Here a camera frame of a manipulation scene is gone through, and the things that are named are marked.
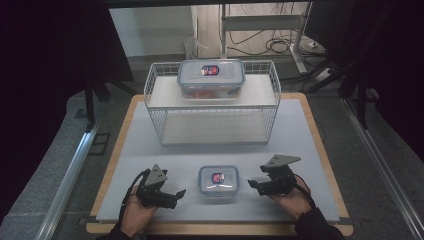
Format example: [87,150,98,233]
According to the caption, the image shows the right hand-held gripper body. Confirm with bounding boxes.
[257,153,302,197]

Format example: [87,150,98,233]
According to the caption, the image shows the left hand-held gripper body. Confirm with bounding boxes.
[136,163,178,210]

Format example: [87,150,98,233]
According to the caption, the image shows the small clear food container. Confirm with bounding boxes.
[198,165,241,198]

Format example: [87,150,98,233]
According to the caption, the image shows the white wire shelf rack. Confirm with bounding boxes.
[143,60,282,147]

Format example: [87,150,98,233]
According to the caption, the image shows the large clear food container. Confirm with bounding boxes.
[176,58,247,100]

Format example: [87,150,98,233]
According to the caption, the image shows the person's right hand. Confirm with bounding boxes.
[269,175,316,222]

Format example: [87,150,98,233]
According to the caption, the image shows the person's left hand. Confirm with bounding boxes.
[119,184,158,238]

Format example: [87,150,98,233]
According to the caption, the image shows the grey table mat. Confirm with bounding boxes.
[95,98,341,224]

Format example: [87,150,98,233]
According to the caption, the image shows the black tripod stand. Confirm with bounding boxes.
[82,73,135,134]
[337,64,382,130]

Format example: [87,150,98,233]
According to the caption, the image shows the white power strip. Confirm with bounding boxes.
[314,67,335,83]

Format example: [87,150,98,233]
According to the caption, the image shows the white metal stand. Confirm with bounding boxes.
[219,2,310,76]

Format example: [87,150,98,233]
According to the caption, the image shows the dark curtain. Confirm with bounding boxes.
[344,0,424,166]
[0,0,135,223]

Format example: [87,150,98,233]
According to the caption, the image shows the right hand-held gripper cable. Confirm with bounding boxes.
[292,175,317,210]

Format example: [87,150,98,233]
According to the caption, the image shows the hand-held gripper cable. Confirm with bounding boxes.
[117,168,152,215]
[292,175,317,210]

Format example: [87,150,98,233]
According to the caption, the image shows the left hand-held gripper cable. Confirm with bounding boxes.
[117,168,152,215]

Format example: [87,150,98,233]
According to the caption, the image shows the aluminium rail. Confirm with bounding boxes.
[342,97,424,240]
[34,129,102,240]

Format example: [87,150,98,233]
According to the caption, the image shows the black floor cables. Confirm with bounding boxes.
[227,29,327,58]

